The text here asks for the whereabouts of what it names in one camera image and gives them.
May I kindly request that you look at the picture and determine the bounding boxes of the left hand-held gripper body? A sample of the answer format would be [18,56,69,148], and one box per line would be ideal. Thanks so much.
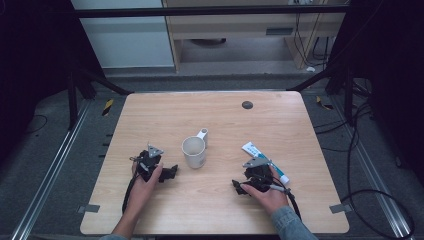
[130,143,165,183]

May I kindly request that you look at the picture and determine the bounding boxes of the yellow and black tape strip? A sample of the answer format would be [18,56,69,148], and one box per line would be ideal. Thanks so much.
[101,98,115,117]
[315,95,334,111]

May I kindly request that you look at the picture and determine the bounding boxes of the left hand-held gripper cable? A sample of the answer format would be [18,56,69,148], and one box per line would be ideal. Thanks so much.
[121,173,140,215]

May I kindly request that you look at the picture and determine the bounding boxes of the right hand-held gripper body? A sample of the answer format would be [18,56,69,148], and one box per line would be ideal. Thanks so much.
[242,156,276,194]

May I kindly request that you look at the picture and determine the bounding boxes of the hand-held gripper cable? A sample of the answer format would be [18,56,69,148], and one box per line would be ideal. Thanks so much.
[269,184,303,222]
[121,173,140,215]

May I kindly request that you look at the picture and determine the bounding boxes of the black hanging cables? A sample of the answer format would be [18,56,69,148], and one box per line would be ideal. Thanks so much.
[293,12,332,68]

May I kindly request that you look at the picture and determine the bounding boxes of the aluminium floor rail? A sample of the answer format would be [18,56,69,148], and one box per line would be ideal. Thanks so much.
[331,94,413,239]
[9,99,93,240]

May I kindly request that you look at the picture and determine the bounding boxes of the white and blue toothpaste tube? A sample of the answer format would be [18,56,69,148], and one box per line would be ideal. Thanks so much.
[241,141,291,186]

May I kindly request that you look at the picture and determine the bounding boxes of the light wooden desk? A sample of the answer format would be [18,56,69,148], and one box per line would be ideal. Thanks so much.
[162,0,349,73]

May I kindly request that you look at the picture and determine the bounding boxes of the right hand-held gripper cable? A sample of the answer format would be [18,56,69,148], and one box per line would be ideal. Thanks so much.
[269,184,303,222]

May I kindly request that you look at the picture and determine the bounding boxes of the person's right hand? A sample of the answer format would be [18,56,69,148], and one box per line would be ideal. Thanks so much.
[240,165,290,217]

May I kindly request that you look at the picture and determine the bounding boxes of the white cup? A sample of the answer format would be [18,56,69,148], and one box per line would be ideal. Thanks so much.
[181,127,210,170]

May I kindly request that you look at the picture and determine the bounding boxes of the grey table bracket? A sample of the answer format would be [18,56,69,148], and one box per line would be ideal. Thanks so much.
[329,203,354,215]
[76,203,101,214]

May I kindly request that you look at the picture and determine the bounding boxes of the black horizontal bar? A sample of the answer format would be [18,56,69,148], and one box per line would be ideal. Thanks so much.
[71,4,350,19]

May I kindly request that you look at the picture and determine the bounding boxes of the thin black floor cable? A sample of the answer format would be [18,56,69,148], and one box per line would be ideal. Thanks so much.
[23,114,49,136]

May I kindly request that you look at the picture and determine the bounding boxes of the black metal stand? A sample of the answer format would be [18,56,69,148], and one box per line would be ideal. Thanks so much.
[285,64,356,126]
[65,64,135,132]

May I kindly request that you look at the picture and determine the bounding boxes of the white cabinet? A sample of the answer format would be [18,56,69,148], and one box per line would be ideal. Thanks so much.
[70,0,176,70]

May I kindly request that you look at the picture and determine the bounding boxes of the person's left hand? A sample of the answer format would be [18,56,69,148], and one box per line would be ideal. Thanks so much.
[127,162,165,218]

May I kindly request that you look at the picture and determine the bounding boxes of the black curtain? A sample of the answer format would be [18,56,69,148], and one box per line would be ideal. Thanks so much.
[328,0,424,188]
[0,0,106,164]

